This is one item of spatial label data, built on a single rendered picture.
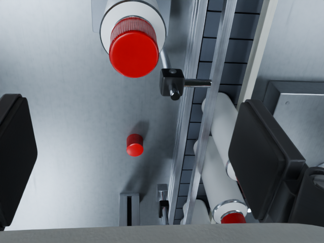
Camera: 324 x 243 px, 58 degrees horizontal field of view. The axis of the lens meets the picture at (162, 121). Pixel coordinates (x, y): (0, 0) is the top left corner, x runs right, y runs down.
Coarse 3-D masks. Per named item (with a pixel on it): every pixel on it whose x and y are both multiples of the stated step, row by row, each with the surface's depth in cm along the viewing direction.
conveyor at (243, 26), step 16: (208, 0) 41; (240, 0) 41; (256, 0) 42; (208, 16) 42; (240, 16) 43; (256, 16) 43; (208, 32) 44; (240, 32) 44; (208, 48) 45; (240, 48) 45; (208, 64) 46; (224, 64) 47; (240, 64) 47; (224, 80) 48; (240, 80) 49; (192, 112) 51; (192, 128) 53; (192, 144) 55; (192, 160) 57; (176, 208) 65; (208, 208) 66; (176, 224) 68
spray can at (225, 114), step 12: (228, 96) 49; (216, 108) 45; (228, 108) 44; (216, 120) 43; (228, 120) 42; (216, 132) 42; (228, 132) 40; (216, 144) 41; (228, 144) 38; (228, 168) 37
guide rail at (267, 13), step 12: (264, 0) 40; (276, 0) 38; (264, 12) 40; (264, 24) 40; (264, 36) 41; (252, 48) 44; (264, 48) 42; (252, 60) 43; (252, 72) 44; (252, 84) 45; (240, 96) 48
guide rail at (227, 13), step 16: (224, 0) 34; (224, 16) 34; (224, 32) 35; (224, 48) 36; (208, 96) 40; (208, 112) 42; (208, 128) 43; (192, 176) 49; (192, 192) 51; (192, 208) 53
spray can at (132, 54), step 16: (112, 0) 24; (128, 0) 21; (144, 0) 22; (112, 16) 21; (128, 16) 21; (144, 16) 21; (160, 16) 22; (112, 32) 21; (128, 32) 18; (144, 32) 18; (160, 32) 22; (112, 48) 19; (128, 48) 19; (144, 48) 19; (160, 48) 23; (112, 64) 19; (128, 64) 19; (144, 64) 19
